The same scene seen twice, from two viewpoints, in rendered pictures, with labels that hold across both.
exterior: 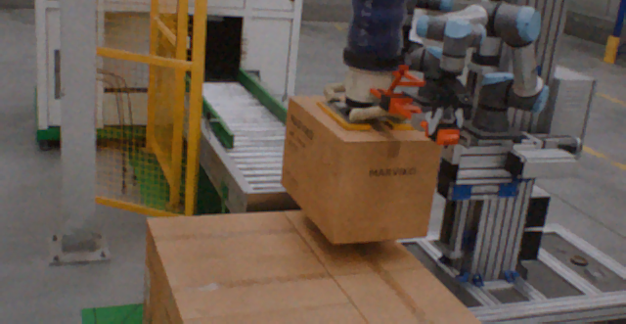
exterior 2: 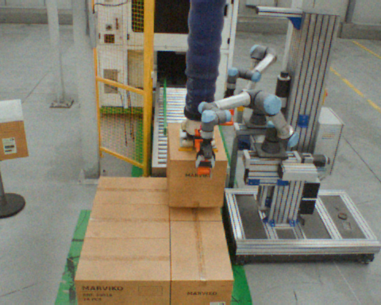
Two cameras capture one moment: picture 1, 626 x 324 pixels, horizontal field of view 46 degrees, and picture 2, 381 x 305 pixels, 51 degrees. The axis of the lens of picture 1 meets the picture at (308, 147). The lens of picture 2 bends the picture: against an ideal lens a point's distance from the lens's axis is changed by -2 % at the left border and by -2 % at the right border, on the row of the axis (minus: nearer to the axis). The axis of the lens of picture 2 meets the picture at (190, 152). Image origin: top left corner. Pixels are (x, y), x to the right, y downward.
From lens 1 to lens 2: 1.14 m
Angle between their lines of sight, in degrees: 18
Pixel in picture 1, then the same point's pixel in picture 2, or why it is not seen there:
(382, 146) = (191, 162)
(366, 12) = (190, 90)
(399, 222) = (205, 198)
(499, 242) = (286, 205)
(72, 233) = (88, 170)
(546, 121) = (313, 144)
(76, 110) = (86, 113)
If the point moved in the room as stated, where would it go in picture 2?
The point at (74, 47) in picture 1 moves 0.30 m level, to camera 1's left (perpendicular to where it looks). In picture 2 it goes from (83, 84) to (57, 80)
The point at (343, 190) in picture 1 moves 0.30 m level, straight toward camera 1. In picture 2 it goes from (171, 182) to (152, 205)
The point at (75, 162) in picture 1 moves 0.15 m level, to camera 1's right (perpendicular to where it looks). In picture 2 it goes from (87, 138) to (100, 140)
